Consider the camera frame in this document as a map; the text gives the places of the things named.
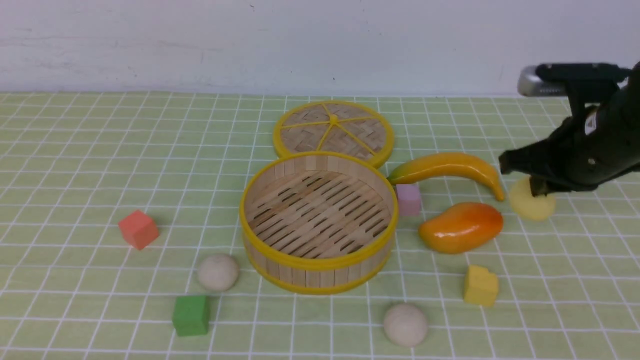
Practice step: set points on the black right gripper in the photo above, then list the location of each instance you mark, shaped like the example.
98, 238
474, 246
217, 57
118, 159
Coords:
598, 146

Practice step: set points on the yellow bun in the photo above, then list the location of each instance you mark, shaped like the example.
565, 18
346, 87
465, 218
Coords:
527, 206

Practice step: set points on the white bun front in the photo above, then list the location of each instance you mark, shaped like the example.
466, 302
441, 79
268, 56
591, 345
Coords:
405, 325

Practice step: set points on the white bun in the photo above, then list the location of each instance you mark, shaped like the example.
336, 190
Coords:
218, 272
405, 325

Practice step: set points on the bamboo steamer lid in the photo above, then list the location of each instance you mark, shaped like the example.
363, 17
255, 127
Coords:
335, 126

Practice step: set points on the bamboo steamer tray yellow rims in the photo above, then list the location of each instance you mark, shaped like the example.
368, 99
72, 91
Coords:
318, 223

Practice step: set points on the orange toy mango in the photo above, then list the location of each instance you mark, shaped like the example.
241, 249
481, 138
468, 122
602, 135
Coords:
461, 228

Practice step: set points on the yellow toy banana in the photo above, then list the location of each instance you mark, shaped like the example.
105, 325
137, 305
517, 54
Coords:
455, 164

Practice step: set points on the yellow foam block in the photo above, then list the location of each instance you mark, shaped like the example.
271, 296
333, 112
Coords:
481, 286

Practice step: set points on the pink foam cube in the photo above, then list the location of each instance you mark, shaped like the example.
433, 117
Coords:
409, 199

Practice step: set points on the green foam cube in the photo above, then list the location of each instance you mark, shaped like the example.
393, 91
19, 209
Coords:
191, 315

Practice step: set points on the green checkered tablecloth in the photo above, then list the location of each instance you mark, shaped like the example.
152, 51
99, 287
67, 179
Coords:
74, 164

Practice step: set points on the red foam cube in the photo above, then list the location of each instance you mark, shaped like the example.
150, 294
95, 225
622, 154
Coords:
138, 229

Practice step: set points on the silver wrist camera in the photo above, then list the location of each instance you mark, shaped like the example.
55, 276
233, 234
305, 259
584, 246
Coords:
581, 83

